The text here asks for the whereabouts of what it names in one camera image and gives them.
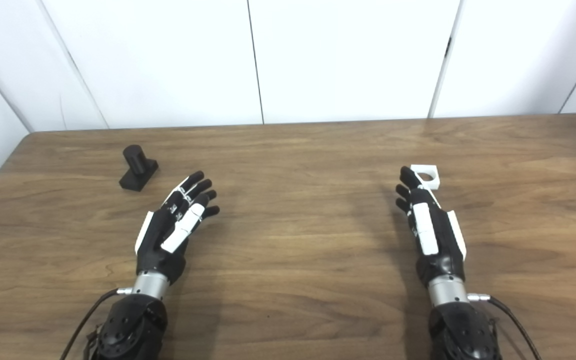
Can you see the white square piece with hole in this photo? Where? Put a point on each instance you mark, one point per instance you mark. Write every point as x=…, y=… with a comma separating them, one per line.
x=433, y=182

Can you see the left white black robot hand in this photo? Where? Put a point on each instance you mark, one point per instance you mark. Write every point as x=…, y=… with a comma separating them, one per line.
x=160, y=240

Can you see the black peg with square base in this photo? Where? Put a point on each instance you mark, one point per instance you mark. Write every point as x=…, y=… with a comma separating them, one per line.
x=137, y=172

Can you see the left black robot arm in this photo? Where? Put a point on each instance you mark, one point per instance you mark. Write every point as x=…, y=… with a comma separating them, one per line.
x=130, y=325

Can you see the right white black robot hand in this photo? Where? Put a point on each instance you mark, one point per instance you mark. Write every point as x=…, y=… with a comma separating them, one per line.
x=443, y=255

